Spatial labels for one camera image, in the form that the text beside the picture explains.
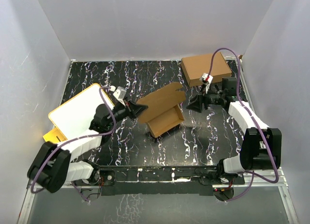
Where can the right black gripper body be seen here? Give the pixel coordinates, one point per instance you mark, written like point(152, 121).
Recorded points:
point(211, 99)

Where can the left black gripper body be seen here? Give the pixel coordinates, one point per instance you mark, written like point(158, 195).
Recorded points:
point(123, 110)

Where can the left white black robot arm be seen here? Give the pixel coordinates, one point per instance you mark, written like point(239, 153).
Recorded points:
point(54, 164)

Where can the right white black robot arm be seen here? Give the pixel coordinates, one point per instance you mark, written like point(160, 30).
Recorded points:
point(260, 153)

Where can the closed brown cardboard box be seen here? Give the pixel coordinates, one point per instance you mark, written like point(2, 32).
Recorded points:
point(194, 66)

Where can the white board yellow rim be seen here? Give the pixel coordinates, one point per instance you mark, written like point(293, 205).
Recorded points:
point(73, 117)

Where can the yellow flat board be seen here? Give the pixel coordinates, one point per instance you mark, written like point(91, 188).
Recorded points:
point(55, 136)

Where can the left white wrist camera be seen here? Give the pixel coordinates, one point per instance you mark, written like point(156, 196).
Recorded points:
point(118, 92)

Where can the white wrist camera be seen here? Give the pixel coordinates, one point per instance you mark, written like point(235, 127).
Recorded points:
point(206, 80)
point(118, 92)

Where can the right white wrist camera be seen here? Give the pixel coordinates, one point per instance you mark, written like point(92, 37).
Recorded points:
point(206, 80)

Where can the aluminium frame rail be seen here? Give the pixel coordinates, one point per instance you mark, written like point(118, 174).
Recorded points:
point(165, 195)

